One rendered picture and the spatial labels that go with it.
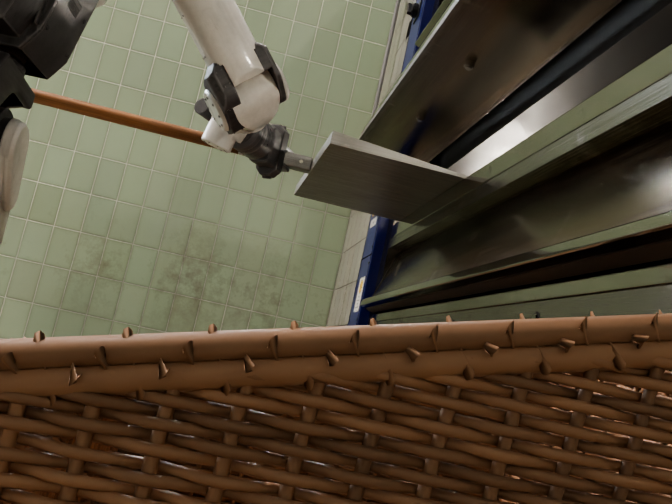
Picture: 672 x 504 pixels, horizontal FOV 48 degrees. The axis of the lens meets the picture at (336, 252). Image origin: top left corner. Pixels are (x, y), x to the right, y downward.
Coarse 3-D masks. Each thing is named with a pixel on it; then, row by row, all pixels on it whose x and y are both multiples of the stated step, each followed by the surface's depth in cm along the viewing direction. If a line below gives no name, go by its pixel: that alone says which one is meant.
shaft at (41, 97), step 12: (36, 96) 165; (48, 96) 166; (60, 96) 167; (60, 108) 167; (72, 108) 167; (84, 108) 167; (96, 108) 167; (108, 108) 168; (108, 120) 169; (120, 120) 168; (132, 120) 169; (144, 120) 169; (156, 120) 170; (156, 132) 170; (168, 132) 170; (180, 132) 170; (192, 132) 171; (204, 144) 172
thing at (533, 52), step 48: (480, 0) 125; (528, 0) 119; (576, 0) 114; (432, 48) 147; (480, 48) 139; (528, 48) 133; (432, 96) 168; (480, 96) 158; (384, 144) 210; (432, 144) 195
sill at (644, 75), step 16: (640, 64) 90; (656, 64) 86; (624, 80) 93; (640, 80) 89; (656, 80) 85; (592, 96) 101; (608, 96) 96; (624, 96) 92; (576, 112) 105; (592, 112) 100; (544, 128) 116; (560, 128) 110; (576, 128) 104; (528, 144) 121; (544, 144) 114; (496, 160) 135; (512, 160) 127; (480, 176) 143; (448, 192) 163; (464, 192) 151; (432, 208) 173; (400, 224) 204
